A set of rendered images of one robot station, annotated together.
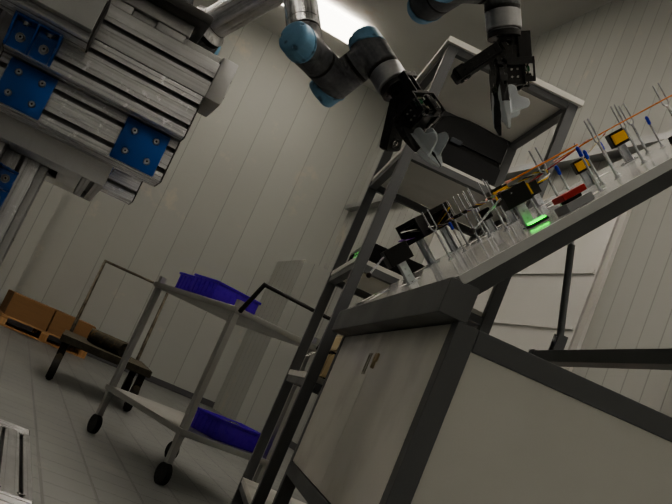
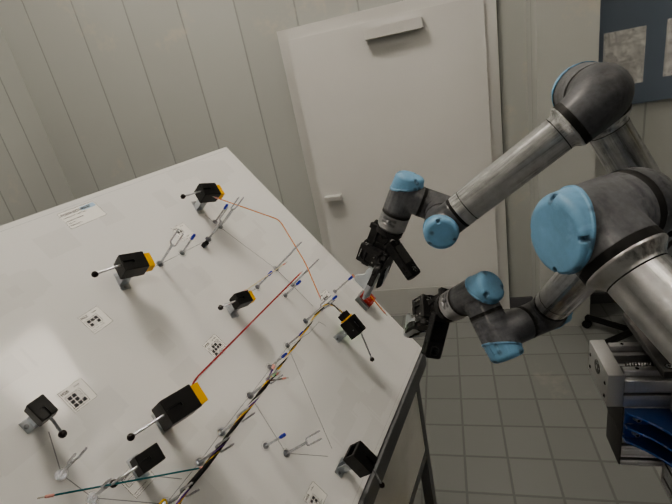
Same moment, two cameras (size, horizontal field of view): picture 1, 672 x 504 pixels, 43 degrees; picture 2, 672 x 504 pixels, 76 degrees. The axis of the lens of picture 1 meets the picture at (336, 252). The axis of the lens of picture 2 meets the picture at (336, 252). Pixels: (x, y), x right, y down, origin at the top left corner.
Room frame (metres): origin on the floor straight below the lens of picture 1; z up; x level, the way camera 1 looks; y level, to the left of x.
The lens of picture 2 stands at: (2.64, 0.34, 1.83)
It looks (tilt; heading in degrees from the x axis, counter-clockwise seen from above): 22 degrees down; 215
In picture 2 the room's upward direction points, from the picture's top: 12 degrees counter-clockwise
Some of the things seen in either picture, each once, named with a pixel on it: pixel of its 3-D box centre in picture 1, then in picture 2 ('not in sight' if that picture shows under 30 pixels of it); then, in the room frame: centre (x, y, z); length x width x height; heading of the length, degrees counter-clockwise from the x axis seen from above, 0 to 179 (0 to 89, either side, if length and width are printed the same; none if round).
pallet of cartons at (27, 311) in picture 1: (45, 323); not in sight; (10.49, 2.85, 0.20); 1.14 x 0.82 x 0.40; 108
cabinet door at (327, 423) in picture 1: (336, 404); not in sight; (2.30, -0.16, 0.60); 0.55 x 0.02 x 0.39; 6
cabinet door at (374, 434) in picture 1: (378, 419); (397, 470); (1.75, -0.21, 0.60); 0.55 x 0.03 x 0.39; 6
